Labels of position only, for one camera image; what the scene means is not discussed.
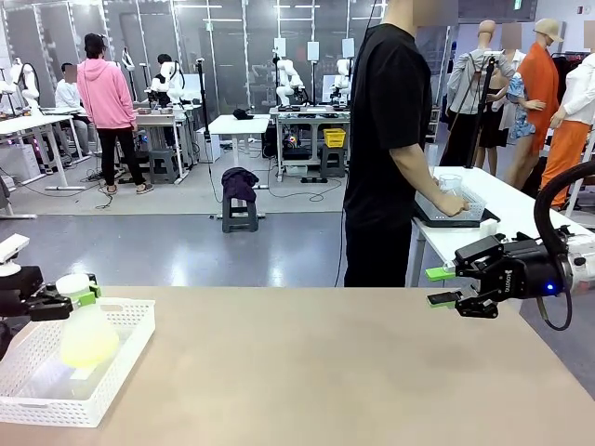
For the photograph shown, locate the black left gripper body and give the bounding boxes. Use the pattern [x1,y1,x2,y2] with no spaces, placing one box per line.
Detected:
[0,267,46,320]

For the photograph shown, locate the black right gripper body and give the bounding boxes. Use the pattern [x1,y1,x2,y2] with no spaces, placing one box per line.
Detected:
[496,240,571,299]

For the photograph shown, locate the translucent plastic conical flask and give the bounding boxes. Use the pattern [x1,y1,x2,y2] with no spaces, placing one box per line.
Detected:
[59,278,121,372]

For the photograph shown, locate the person's right forearm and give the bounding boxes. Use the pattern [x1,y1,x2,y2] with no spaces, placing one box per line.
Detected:
[390,143,450,213]

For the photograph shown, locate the person's right hand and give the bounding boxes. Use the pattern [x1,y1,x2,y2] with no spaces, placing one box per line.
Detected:
[436,193,470,218]

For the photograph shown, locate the black tray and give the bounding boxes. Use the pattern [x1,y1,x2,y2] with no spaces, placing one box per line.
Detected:
[412,206,502,229]

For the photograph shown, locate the white side table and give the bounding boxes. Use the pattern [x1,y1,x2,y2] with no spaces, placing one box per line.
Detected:
[406,165,595,289]

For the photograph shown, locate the mannequin in white shirt orange trousers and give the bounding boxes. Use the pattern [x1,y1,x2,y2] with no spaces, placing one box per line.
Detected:
[541,46,595,210]

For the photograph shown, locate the grey step stool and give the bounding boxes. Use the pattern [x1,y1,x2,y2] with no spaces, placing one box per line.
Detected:
[148,149,181,185]
[318,144,348,180]
[221,197,259,233]

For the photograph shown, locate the mannequin in floral dress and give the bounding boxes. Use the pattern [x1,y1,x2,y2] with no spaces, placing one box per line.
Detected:
[492,22,536,150]

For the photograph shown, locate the black tripod stand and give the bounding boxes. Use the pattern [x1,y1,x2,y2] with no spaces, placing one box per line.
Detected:
[464,51,498,169]

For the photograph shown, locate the person in black t-shirt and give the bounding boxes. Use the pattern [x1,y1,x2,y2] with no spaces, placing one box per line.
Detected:
[342,0,436,288]

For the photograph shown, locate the long white desk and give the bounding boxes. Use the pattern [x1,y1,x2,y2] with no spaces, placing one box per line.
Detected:
[0,113,89,191]

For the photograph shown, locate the mannequin in orange with cap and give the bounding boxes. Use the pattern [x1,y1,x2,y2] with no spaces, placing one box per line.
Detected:
[504,18,562,190]

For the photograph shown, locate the dark purple garment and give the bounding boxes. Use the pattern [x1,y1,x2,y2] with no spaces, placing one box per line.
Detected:
[220,166,260,203]

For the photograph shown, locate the mannequin in grey jacket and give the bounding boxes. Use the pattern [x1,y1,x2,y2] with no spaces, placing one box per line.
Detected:
[441,19,517,168]

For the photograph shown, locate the white workbench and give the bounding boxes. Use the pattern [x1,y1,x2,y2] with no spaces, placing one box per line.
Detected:
[132,104,192,180]

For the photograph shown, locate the white computer tower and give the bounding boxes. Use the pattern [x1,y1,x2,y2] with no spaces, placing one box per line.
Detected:
[194,125,219,164]

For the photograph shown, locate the seated person in white shirt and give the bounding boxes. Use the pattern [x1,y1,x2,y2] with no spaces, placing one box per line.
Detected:
[54,63,94,157]

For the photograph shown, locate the person in pink hoodie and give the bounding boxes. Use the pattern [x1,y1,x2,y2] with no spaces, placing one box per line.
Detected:
[76,32,154,195]

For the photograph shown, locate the dark clothes on rack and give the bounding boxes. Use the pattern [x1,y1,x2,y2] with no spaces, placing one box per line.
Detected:
[552,53,585,89]

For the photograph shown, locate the black pole stand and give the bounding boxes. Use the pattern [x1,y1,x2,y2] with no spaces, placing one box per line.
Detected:
[195,58,211,164]

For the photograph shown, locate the white standing desk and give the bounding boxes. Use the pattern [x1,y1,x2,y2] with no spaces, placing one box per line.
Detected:
[207,114,271,220]

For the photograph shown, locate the dark-haired person in white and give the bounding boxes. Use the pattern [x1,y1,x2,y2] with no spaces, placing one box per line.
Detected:
[151,53,192,106]

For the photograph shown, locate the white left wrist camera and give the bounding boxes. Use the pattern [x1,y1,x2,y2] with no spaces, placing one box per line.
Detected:
[0,233,31,278]

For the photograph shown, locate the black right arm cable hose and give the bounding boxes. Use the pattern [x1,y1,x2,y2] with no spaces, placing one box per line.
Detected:
[533,161,595,332]

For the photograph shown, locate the metal frame workbench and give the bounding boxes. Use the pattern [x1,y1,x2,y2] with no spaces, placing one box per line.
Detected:
[269,105,352,182]

